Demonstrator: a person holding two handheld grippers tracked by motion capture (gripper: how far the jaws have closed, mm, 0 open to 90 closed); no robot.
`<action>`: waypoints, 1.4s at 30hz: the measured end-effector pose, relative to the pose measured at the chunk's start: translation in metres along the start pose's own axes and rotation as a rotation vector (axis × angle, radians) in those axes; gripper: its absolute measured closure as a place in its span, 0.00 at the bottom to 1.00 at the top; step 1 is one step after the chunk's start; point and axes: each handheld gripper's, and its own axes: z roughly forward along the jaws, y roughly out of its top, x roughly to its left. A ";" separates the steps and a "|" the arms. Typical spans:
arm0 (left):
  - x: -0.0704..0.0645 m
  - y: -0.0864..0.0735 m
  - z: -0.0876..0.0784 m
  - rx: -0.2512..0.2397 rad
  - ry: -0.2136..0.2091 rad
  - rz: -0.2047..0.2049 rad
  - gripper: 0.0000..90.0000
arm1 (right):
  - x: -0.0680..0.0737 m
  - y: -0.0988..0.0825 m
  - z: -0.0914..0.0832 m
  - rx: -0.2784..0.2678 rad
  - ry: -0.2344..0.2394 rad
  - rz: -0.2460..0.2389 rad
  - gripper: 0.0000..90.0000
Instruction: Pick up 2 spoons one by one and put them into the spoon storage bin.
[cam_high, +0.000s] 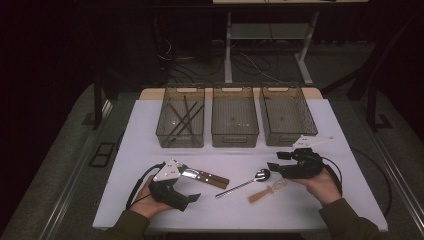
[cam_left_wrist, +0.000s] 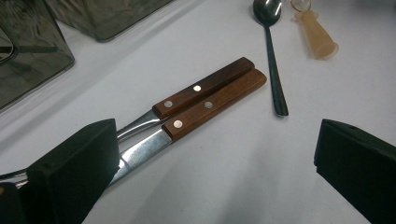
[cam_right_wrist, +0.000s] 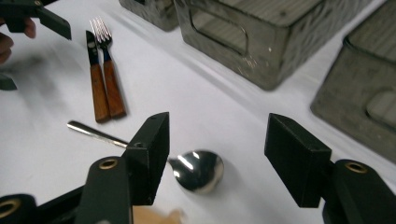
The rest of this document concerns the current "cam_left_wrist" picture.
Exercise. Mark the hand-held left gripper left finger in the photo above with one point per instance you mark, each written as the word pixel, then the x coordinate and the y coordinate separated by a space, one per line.
pixel 71 174

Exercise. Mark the white table cover sheet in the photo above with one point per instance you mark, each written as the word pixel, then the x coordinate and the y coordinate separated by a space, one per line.
pixel 249 174

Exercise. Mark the smoky clear plastic bin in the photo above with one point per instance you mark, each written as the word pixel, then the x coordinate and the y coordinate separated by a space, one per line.
pixel 34 62
pixel 112 18

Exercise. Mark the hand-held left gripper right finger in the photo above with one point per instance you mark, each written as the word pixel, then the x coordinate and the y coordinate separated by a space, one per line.
pixel 358 168

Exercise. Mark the metal spoon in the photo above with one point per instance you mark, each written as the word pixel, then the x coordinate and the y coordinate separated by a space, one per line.
pixel 267 12

